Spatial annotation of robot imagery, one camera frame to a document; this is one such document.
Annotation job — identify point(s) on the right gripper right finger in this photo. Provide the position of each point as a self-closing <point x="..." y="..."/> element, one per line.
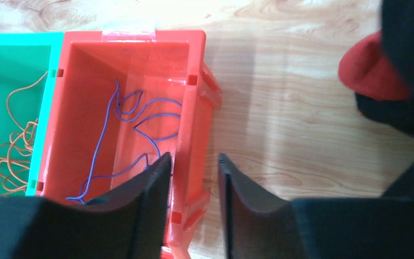
<point x="259" y="224"/>

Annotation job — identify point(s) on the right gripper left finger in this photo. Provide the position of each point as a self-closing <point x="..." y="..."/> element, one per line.
<point x="126" y="222"/>

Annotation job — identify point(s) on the red plastic bin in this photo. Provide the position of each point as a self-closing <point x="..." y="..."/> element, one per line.
<point x="120" y="101"/>

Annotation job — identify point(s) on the red shirt on hanger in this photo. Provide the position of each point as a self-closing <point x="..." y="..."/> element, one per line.
<point x="366" y="70"/>

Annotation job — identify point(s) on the green plastic bin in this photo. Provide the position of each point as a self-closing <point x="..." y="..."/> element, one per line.
<point x="28" y="69"/>

